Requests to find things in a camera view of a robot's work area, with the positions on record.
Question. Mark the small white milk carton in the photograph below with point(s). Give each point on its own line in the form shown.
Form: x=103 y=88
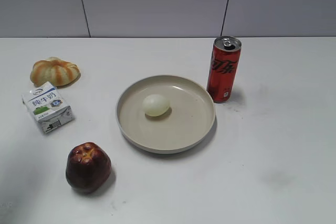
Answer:
x=48 y=107

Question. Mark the striped round bread bun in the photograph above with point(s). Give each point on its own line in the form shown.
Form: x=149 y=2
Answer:
x=54 y=70

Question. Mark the red cola can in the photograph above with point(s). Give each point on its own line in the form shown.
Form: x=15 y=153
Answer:
x=223 y=67

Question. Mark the white egg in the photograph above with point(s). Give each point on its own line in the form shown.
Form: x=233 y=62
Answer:
x=155 y=105

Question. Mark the beige round plate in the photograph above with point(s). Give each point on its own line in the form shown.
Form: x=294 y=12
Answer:
x=190 y=119

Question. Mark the dark red apple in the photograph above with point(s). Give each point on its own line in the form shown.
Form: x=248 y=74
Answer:
x=88 y=167

